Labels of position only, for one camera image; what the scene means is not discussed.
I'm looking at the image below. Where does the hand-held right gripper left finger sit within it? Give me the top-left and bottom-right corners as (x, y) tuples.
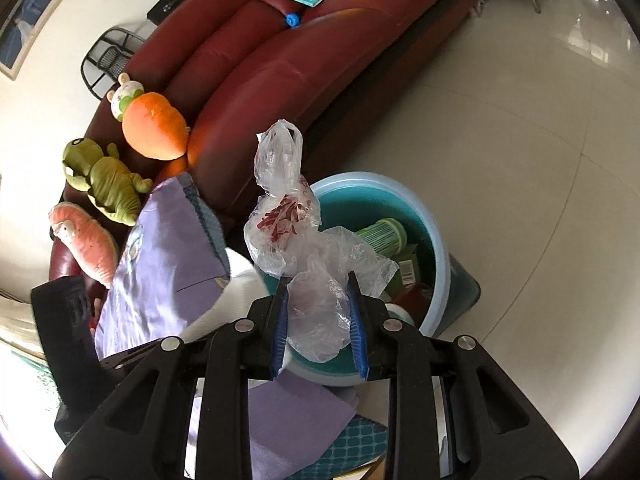
(52, 280), (292, 480)

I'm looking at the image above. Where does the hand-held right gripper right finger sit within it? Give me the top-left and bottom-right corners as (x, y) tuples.
(347, 272), (588, 480)

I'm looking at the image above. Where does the clear plastic bag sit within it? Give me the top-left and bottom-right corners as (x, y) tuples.
(243, 120), (399, 364)

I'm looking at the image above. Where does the green cardboard box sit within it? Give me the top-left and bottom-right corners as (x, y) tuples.
(390, 243), (422, 292)

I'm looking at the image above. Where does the light blue trash bin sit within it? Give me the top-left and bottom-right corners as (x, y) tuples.
(260, 172), (482, 387)

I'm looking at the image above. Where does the dark red wrapper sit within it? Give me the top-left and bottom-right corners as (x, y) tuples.
(395, 284), (437, 327)

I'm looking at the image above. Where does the pink plush toy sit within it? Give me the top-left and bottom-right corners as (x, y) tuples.
(47, 201), (120, 289)

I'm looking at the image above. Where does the green cylindrical can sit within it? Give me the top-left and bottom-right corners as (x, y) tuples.
(356, 218), (407, 256)

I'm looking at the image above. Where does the teal patterned mat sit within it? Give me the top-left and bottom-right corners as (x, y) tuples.
(320, 412), (390, 480)

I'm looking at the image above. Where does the purple floral tablecloth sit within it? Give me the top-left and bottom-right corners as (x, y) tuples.
(94, 172), (361, 480)

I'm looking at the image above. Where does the green dinosaur plush toy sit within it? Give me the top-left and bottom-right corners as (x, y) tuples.
(61, 137), (154, 225)

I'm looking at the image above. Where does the orange carrot plush toy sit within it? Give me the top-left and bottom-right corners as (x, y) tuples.
(122, 92), (190, 162)

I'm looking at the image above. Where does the white and green rabbit plush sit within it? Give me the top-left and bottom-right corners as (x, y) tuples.
(105, 72), (146, 124)

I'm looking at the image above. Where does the dark red leather sofa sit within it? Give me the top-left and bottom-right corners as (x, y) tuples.
(48, 0), (489, 306)

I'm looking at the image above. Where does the black mesh back support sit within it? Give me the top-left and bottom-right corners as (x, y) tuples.
(81, 25), (146, 101)

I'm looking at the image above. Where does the framed wall picture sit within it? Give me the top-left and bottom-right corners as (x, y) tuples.
(0, 0), (64, 81)

